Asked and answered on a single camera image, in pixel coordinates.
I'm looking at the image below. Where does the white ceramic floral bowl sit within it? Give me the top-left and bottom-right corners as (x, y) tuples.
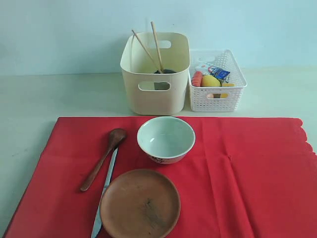
(136, 116), (196, 165)

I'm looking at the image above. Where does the stainless steel cup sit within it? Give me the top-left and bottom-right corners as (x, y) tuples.
(154, 69), (176, 91)

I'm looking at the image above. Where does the red grilled sausage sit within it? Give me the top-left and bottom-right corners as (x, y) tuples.
(191, 71), (203, 87)

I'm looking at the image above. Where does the yellow lemon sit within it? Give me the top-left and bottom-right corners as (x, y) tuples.
(201, 75), (221, 87)

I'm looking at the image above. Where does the yellow cheese wedge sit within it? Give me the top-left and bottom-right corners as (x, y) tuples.
(220, 83), (235, 98)

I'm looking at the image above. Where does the blue white milk carton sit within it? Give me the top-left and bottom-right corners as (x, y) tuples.
(195, 62), (230, 83)

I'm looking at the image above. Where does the cream plastic storage bin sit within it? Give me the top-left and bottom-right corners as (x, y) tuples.
(120, 32), (190, 115)

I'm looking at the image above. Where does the dark wooden spoon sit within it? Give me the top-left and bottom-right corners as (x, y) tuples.
(80, 128), (127, 192)

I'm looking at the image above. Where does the white perforated plastic basket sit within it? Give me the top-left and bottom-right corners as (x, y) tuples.
(188, 50), (247, 112)

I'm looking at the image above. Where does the brown wooden plate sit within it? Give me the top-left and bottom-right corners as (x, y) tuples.
(100, 169), (181, 238)

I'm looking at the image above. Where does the red tablecloth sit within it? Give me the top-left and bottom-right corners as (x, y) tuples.
(5, 117), (317, 238)

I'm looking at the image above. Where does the steel table knife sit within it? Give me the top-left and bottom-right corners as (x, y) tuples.
(91, 147), (118, 238)

